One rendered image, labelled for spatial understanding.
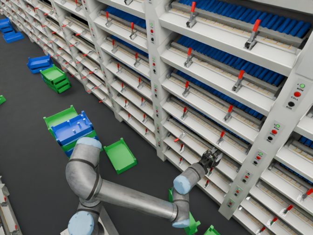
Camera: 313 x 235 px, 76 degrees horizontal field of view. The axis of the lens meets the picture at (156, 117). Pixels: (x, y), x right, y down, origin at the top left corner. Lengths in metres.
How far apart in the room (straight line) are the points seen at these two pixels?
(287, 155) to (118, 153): 1.46
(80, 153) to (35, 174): 1.32
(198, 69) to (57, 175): 1.60
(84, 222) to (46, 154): 1.07
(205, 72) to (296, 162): 0.53
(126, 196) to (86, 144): 0.29
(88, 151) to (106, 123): 1.38
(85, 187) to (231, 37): 0.81
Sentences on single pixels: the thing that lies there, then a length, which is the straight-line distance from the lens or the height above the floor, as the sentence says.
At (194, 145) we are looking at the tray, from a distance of 1.38.
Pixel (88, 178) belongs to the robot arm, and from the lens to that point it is 0.89.
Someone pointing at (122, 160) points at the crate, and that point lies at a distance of 1.97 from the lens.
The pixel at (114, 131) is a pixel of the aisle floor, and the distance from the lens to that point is 2.20.
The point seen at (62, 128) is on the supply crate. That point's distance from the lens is 1.97.
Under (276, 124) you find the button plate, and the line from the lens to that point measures 0.88.
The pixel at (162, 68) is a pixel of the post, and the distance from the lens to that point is 1.18.
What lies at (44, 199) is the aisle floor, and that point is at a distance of 2.04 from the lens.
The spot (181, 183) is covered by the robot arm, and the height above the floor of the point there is 0.68.
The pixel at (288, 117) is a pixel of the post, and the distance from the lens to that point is 0.85.
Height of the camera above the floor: 1.65
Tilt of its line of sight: 47 degrees down
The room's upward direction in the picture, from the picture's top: 4 degrees counter-clockwise
